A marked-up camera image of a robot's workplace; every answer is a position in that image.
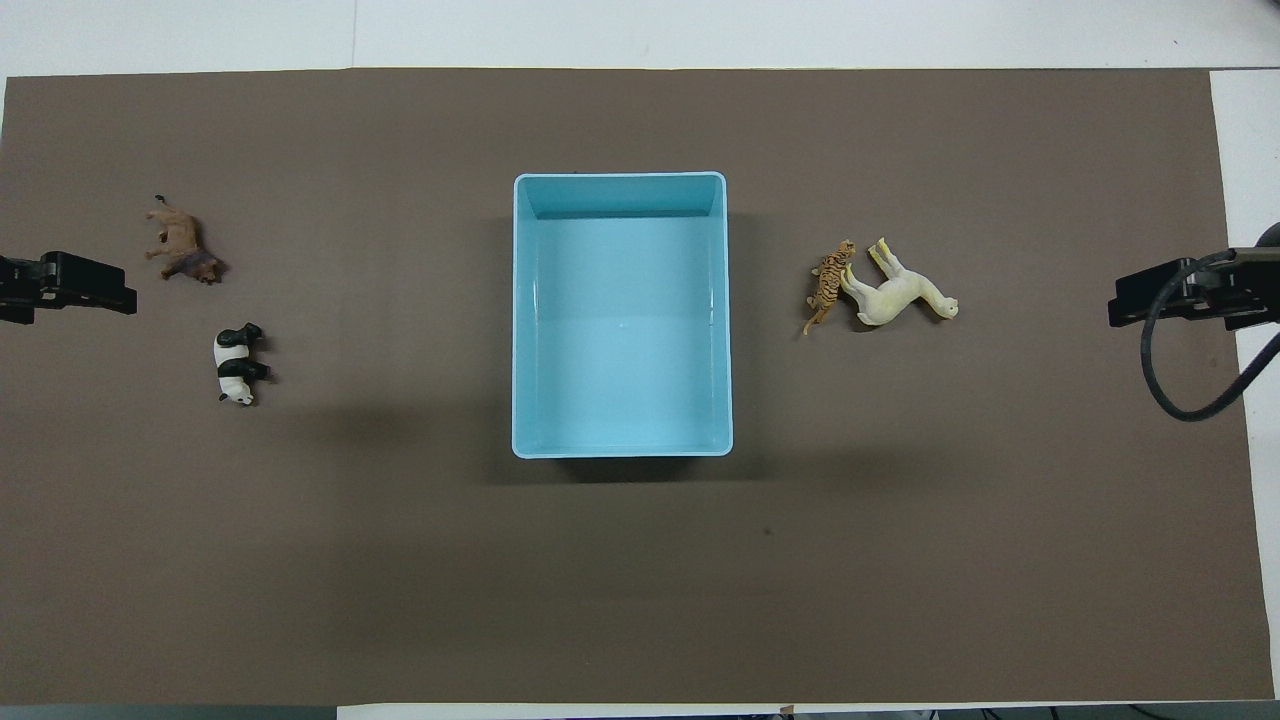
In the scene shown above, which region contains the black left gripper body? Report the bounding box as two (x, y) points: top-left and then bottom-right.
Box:
(0, 252), (106, 324)

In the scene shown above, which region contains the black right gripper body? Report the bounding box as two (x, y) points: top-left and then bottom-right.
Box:
(1150, 248), (1280, 332)

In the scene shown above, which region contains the brown lion toy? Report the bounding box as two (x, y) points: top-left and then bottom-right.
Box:
(145, 195), (228, 286)

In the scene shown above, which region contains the black and white panda toy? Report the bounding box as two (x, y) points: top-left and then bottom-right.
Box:
(213, 322), (273, 407)

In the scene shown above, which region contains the cream llama toy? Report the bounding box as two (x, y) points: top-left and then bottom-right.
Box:
(842, 237), (960, 328)

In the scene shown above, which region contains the orange striped tiger toy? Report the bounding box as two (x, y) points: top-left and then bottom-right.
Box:
(802, 239), (858, 337)

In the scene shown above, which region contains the light blue storage box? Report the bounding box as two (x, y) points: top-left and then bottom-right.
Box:
(511, 171), (735, 460)

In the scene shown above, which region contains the brown paper table mat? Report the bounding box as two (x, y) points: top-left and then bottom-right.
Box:
(0, 67), (1276, 706)

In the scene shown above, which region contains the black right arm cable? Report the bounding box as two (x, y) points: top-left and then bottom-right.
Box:
(1140, 250), (1280, 423)

